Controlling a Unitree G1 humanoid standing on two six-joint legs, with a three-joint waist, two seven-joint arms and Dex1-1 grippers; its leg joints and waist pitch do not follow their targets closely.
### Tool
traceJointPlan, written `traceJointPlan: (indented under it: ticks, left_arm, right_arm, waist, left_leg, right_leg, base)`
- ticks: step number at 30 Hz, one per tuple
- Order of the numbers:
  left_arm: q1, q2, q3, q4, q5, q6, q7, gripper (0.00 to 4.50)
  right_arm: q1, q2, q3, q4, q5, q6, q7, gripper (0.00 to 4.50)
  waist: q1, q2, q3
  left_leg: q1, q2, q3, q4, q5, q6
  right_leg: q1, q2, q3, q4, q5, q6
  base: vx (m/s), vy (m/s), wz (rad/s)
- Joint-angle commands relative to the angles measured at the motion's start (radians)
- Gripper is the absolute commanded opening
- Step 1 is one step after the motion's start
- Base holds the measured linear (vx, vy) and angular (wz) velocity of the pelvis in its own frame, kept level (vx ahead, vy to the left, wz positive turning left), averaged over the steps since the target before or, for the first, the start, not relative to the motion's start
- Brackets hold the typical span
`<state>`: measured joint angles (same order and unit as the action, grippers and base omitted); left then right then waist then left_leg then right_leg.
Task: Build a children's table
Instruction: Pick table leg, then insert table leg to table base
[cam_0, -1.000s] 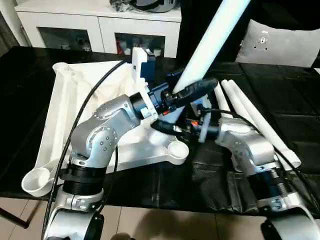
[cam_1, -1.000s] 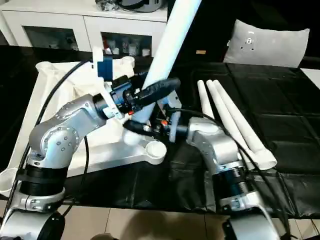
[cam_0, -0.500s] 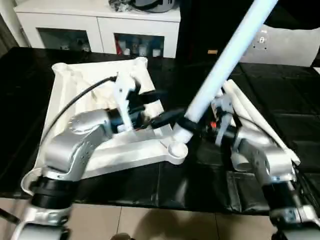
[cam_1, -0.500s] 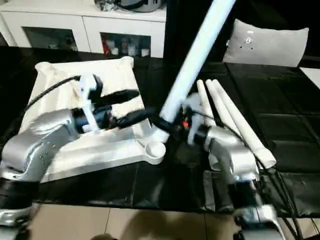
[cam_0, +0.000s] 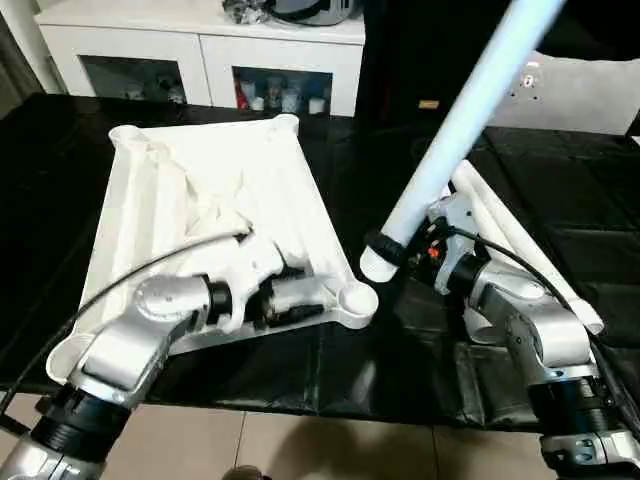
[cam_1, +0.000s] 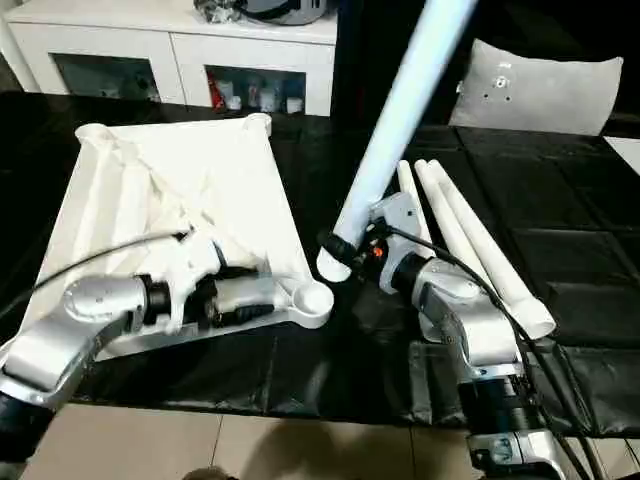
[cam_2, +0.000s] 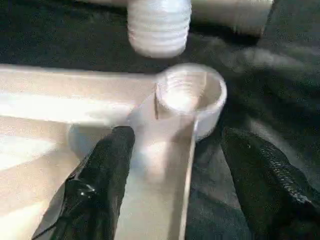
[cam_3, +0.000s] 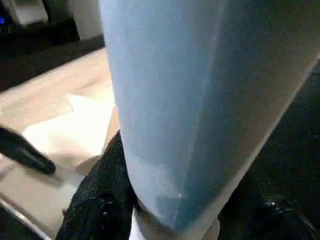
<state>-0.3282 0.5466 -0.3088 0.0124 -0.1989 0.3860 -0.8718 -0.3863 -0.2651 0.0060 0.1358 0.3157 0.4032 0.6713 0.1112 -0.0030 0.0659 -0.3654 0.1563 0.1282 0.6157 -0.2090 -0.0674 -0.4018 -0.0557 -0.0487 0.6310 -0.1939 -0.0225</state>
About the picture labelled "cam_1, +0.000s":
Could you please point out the white plastic table top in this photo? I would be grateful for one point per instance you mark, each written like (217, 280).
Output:
(200, 175)

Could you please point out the white plastic table leg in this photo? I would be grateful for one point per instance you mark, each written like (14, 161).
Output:
(412, 190)
(445, 215)
(500, 260)
(400, 100)

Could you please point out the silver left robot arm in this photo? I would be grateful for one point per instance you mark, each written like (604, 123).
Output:
(75, 320)

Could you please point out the black table mat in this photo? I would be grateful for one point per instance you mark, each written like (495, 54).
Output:
(550, 225)

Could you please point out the black box with gold label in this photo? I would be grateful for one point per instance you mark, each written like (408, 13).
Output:
(365, 50)

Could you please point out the grey cushion with metal fittings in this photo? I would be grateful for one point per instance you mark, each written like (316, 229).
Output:
(540, 90)

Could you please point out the white glass-door cabinet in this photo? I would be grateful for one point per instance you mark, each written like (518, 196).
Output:
(175, 45)

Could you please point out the white flat board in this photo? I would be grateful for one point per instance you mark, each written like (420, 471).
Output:
(625, 150)

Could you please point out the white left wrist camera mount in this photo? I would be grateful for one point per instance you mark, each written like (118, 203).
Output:
(192, 265)

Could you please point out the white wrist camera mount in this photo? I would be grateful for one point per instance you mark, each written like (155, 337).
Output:
(192, 265)
(402, 215)

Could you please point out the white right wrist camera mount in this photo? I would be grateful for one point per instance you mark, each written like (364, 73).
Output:
(402, 215)

